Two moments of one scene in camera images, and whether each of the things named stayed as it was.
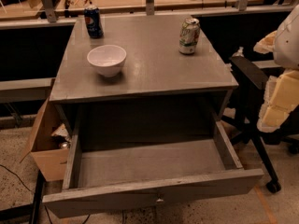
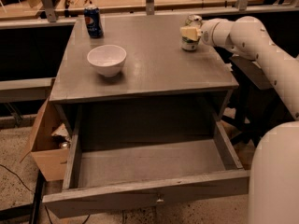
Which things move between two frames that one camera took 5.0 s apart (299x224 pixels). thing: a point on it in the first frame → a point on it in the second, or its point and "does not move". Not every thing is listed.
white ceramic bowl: x=107 y=59 does not move
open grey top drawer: x=107 y=173 does not move
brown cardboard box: x=50 y=144 does not move
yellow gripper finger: x=281 y=96 → x=214 y=32
